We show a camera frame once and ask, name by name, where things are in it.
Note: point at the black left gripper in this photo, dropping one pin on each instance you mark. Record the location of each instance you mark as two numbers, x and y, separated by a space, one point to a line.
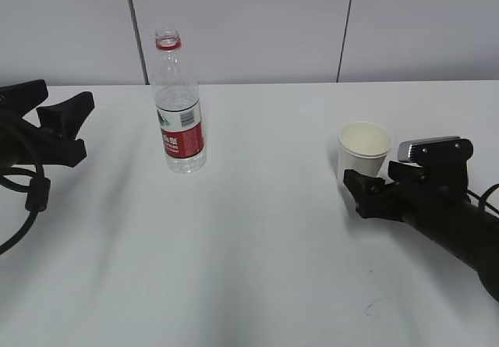
54 142

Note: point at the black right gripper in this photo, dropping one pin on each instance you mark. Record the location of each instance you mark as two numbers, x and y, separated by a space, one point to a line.
437 180

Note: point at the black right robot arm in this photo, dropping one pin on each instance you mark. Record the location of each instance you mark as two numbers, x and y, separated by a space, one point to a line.
470 234

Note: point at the white paper cup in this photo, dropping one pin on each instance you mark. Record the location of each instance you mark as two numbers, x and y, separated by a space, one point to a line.
363 147

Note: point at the clear water bottle red label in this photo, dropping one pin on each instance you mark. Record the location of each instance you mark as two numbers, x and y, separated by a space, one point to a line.
177 103

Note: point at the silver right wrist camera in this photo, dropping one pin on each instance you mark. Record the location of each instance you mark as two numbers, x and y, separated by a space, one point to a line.
407 148

